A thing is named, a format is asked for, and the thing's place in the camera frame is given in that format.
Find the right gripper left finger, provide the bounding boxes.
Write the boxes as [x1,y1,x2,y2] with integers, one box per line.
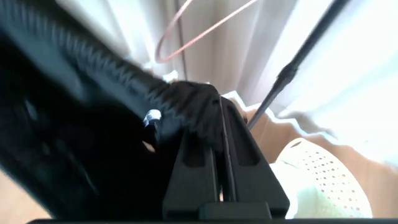
[162,128,221,219]

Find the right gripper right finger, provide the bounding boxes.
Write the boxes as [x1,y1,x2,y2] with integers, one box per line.
[220,96,290,219]

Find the black shorts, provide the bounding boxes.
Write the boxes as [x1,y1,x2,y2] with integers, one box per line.
[0,0,223,219]

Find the white laundry basket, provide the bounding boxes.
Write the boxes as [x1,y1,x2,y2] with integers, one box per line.
[269,138,374,218]

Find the black clothes rack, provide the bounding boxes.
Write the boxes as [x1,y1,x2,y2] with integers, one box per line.
[247,0,352,130]

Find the pink clothes hanger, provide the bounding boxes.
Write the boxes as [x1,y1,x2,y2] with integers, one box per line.
[154,0,259,64]

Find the beige curtain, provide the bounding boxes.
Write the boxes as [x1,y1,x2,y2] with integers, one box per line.
[55,0,398,169]

